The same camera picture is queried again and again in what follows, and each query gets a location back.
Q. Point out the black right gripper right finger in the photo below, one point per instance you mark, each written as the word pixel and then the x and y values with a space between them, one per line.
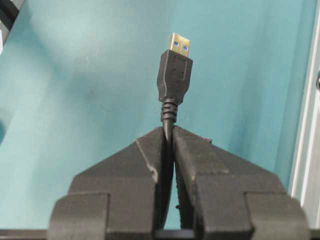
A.
pixel 224 197

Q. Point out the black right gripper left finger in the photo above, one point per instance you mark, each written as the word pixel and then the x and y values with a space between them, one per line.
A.
pixel 116 199

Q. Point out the rectangular aluminium extrusion frame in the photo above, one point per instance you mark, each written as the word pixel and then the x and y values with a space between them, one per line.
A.
pixel 308 118

